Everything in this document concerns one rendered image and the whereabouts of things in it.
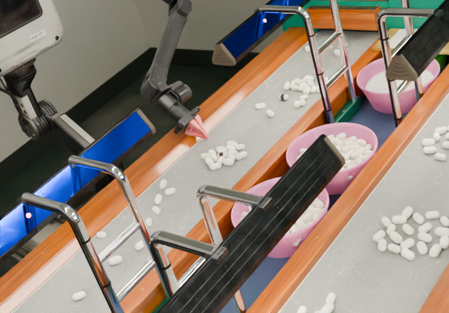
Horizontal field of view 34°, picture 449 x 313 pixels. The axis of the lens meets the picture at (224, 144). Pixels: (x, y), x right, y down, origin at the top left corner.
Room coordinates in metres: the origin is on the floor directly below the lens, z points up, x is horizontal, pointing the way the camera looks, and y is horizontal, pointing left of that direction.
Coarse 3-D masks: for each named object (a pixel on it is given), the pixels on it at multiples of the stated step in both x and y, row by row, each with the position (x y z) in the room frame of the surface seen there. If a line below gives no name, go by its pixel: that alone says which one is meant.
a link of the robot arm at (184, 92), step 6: (156, 78) 2.23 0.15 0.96; (156, 84) 2.21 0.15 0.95; (162, 84) 2.22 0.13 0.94; (174, 84) 2.26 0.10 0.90; (180, 84) 2.27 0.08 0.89; (162, 90) 2.20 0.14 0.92; (168, 90) 2.25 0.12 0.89; (174, 90) 2.24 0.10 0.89; (180, 90) 2.24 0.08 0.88; (186, 90) 2.25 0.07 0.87; (156, 96) 2.21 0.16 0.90; (180, 96) 2.22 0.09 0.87; (186, 96) 2.24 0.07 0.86; (150, 102) 2.23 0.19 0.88; (180, 102) 2.22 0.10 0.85
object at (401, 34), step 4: (400, 32) 2.37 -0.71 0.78; (404, 32) 2.36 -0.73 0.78; (396, 36) 2.35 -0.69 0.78; (400, 36) 2.34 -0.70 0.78; (404, 36) 2.33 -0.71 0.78; (392, 40) 2.33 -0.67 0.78; (396, 40) 2.32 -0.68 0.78; (400, 40) 2.31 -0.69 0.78; (392, 44) 2.30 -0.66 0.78; (396, 44) 2.29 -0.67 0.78
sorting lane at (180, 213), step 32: (288, 64) 2.48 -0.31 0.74; (352, 64) 2.32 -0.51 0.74; (256, 96) 2.31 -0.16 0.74; (320, 96) 2.17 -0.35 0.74; (224, 128) 2.16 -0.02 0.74; (256, 128) 2.10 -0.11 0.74; (288, 128) 2.03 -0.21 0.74; (192, 160) 2.03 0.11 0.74; (256, 160) 1.91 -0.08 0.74; (160, 192) 1.90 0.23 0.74; (192, 192) 1.85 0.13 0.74; (128, 224) 1.79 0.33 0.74; (160, 224) 1.74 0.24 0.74; (192, 224) 1.69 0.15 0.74; (128, 256) 1.64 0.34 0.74; (64, 288) 1.59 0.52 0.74; (96, 288) 1.55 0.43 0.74
